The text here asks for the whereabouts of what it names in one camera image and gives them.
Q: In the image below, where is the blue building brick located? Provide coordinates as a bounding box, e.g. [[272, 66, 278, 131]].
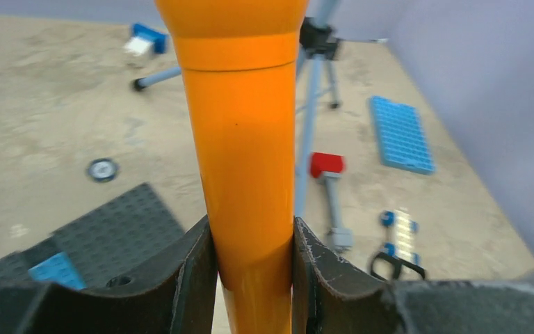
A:
[[28, 252, 86, 289]]

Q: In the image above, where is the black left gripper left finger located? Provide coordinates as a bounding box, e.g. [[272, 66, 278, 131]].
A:
[[0, 218, 217, 333]]

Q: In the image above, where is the red grey toy hammer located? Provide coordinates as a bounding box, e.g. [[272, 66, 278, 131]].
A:
[[310, 152, 353, 253]]

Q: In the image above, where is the light blue building baseplate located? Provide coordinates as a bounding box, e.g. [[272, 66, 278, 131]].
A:
[[369, 95, 435, 175]]

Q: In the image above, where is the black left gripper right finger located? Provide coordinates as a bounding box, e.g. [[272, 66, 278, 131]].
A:
[[292, 218, 534, 333]]

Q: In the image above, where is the blue white brick block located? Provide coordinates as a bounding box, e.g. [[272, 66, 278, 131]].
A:
[[123, 23, 168, 56]]

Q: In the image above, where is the black microphone stand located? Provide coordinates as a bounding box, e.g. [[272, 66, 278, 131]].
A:
[[369, 251, 427, 281]]

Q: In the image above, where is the orange toy microphone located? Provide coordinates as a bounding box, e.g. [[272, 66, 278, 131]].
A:
[[156, 0, 307, 333]]

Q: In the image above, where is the light blue music stand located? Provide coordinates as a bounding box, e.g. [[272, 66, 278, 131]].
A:
[[131, 0, 390, 218]]

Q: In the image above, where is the white blue toy car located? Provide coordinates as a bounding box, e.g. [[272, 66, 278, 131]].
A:
[[380, 208, 420, 265]]

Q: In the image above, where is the dark grey building baseplate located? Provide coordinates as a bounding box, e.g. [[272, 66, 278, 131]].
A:
[[0, 183, 184, 287]]

